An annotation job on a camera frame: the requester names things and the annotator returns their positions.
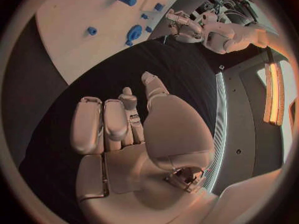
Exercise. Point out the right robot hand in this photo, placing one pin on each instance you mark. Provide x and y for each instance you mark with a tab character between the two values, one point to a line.
144	168

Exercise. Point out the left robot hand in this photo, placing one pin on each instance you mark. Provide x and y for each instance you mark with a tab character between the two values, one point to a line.
184	25

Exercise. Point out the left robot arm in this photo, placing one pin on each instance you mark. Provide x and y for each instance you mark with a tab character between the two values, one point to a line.
233	35

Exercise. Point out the white task board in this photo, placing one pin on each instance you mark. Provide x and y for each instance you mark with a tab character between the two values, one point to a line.
93	31

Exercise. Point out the blue block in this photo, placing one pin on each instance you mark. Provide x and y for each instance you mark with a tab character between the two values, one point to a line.
159	6

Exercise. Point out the blue small plug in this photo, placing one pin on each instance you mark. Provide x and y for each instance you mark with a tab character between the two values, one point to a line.
148	29

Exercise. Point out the blue small peg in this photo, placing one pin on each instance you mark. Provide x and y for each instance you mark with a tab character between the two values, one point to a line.
144	16

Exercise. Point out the blue gear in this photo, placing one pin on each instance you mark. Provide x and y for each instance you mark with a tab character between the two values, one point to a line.
134	32

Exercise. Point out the blue short cylinder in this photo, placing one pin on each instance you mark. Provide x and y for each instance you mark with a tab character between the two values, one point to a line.
92	31

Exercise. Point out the glowing light bar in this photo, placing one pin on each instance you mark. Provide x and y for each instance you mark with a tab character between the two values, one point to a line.
273	94

